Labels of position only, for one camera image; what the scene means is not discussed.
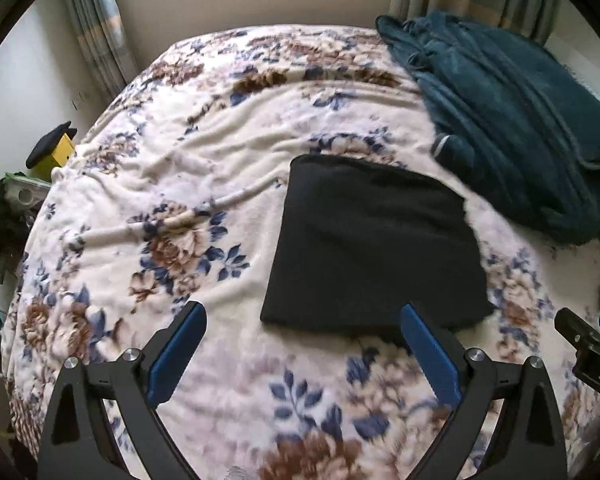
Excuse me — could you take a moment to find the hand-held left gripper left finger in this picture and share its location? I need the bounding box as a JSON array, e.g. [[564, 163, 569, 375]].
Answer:
[[37, 301, 209, 480]]

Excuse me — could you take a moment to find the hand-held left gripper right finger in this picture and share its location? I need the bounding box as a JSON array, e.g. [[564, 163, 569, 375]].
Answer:
[[399, 303, 569, 480]]

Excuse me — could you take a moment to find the black garment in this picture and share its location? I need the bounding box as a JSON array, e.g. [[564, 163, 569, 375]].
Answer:
[[259, 153, 497, 347]]

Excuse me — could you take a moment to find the floral fleece blanket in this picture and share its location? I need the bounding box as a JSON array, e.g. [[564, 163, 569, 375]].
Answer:
[[5, 22, 600, 480]]

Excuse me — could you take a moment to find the black bag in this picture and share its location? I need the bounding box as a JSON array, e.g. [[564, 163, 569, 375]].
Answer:
[[0, 172, 48, 272]]

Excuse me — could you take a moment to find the teal fleece blanket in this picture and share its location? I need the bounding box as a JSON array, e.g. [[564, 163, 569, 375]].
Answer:
[[375, 10, 600, 247]]

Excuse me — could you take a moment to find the yellow box with black cap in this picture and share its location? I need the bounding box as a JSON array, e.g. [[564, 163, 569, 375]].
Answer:
[[25, 120, 79, 170]]

